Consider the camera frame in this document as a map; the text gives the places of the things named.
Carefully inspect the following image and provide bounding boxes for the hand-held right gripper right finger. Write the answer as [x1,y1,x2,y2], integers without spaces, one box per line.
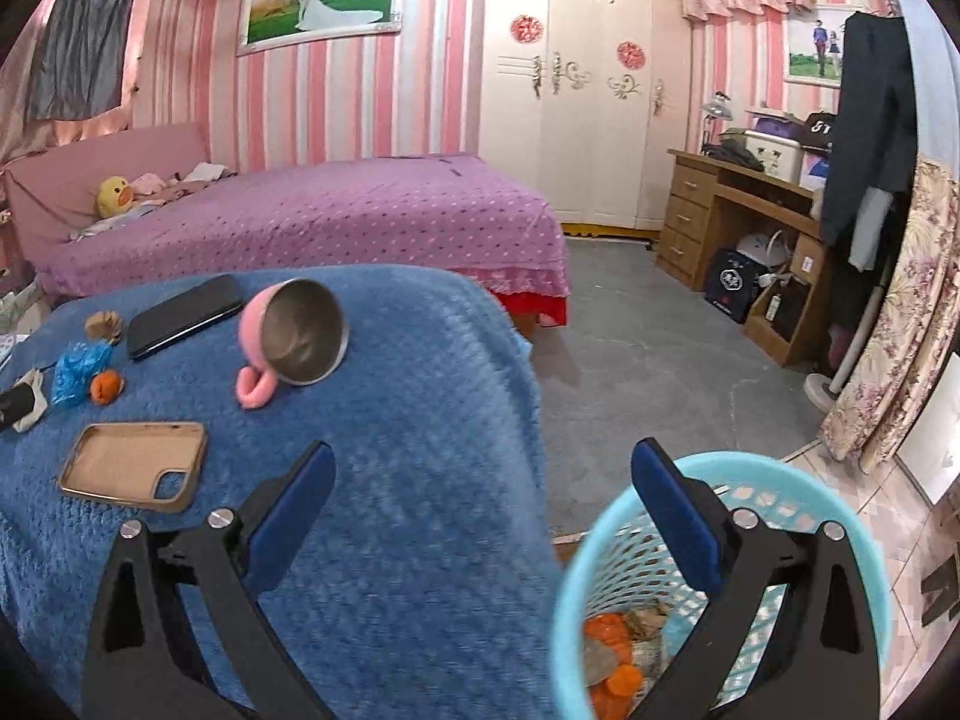
[630,436,880,720]

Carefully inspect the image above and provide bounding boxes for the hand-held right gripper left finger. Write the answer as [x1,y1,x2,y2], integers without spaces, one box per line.
[81,441,337,720]

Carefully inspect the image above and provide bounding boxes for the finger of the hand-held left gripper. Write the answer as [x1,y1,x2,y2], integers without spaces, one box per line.
[0,382,37,430]

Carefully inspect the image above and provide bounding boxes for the brown paper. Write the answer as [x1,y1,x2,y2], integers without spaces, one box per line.
[626,604,670,642]

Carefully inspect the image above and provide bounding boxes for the light blue plastic basket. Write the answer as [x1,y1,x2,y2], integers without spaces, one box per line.
[551,451,893,720]

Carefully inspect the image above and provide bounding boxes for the blue plastic bag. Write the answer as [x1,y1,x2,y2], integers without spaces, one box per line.
[51,340,113,407]

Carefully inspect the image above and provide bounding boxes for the brown phone case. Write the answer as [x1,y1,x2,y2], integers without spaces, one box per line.
[58,421,209,513]

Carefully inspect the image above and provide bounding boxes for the small brown paper ball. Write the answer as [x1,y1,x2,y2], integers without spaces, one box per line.
[85,310,125,346]

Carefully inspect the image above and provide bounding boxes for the pink cup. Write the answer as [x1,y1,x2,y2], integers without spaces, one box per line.
[236,278,350,411]

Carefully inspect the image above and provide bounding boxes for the black smartphone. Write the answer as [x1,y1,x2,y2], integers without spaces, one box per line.
[126,274,245,361]

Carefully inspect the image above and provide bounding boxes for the yellow duck plush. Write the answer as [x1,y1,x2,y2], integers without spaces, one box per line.
[95,176,134,218]

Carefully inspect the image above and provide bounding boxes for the white fan stand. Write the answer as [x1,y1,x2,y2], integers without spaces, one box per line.
[804,285,893,413]

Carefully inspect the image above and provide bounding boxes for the black shopping bag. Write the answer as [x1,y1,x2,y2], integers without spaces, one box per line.
[705,247,766,323]

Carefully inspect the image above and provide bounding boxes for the pink headboard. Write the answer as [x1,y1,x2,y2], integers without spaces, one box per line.
[0,122,211,278]

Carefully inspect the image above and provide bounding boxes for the white board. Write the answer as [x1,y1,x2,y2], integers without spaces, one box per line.
[896,352,960,503]

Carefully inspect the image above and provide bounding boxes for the white round appliance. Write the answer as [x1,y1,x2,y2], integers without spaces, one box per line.
[735,231,792,271]

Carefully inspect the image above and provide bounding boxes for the purple dotted bed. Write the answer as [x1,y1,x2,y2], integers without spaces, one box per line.
[34,154,572,331]

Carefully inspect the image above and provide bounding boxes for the pink satin curtain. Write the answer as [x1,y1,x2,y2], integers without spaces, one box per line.
[0,0,173,166]

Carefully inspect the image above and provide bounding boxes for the floral curtain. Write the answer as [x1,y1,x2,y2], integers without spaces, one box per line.
[821,157,960,473]

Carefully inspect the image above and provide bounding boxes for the wooden desk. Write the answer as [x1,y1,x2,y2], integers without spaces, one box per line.
[658,148,837,368]

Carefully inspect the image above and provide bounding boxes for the dark folded cloth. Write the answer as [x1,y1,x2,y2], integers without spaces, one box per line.
[709,142,766,170]

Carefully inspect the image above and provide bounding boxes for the white storage box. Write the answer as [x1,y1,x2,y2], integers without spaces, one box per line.
[742,129,809,182]

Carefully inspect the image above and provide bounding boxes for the grey hanging cloth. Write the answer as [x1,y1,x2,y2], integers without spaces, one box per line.
[26,0,147,121]

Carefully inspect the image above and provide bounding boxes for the cream wardrobe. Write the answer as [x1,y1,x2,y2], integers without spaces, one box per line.
[480,0,691,233]

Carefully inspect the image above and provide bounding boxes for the desk lamp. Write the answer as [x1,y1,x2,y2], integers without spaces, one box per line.
[701,90,732,152]

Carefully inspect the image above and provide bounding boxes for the black handbag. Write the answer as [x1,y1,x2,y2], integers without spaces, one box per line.
[802,112,837,152]

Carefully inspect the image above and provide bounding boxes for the dark hanging garment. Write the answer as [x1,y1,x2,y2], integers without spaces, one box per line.
[819,13,920,271]

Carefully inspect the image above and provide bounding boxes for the small wall poster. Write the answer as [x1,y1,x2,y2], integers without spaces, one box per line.
[784,6,856,85]

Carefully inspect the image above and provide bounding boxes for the framed wall picture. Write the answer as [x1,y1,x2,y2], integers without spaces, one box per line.
[236,0,410,57]

